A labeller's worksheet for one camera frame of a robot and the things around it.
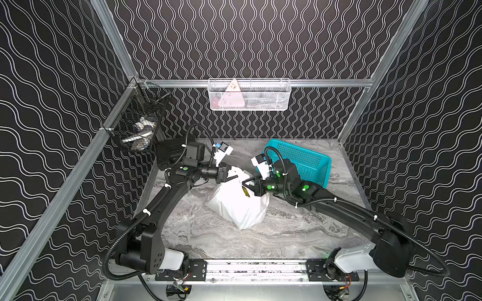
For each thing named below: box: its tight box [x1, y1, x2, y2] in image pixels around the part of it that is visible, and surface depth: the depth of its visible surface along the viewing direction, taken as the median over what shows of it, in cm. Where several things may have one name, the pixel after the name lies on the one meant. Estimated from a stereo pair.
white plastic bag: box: [205, 166, 270, 230], surface depth 77 cm
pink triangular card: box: [217, 79, 245, 108], surface depth 92 cm
